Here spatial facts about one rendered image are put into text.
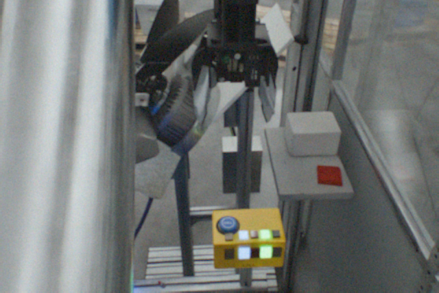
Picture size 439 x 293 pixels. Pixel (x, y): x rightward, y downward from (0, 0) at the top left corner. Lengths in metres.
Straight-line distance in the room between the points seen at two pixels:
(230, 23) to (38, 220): 0.33
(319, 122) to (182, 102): 0.52
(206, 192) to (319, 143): 1.22
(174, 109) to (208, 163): 1.56
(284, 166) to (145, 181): 0.49
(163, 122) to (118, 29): 0.98
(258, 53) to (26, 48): 0.28
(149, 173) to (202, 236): 1.15
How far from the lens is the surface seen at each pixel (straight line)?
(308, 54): 1.56
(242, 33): 0.47
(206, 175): 2.65
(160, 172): 1.23
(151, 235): 2.36
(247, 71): 0.47
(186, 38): 1.13
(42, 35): 0.23
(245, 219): 0.98
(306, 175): 1.42
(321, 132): 1.43
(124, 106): 0.22
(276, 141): 1.54
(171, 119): 1.20
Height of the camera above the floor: 1.81
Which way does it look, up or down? 36 degrees down
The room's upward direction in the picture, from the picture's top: straight up
